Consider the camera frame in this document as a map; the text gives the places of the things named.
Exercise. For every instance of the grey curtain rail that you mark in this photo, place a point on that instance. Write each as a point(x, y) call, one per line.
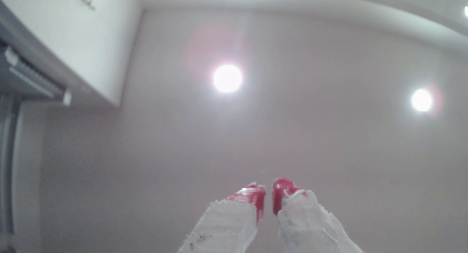
point(33, 75)

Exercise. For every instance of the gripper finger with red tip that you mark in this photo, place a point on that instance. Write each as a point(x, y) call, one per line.
point(307, 223)
point(226, 223)

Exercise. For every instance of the dark grey curtain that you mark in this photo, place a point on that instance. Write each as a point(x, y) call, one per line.
point(5, 165)

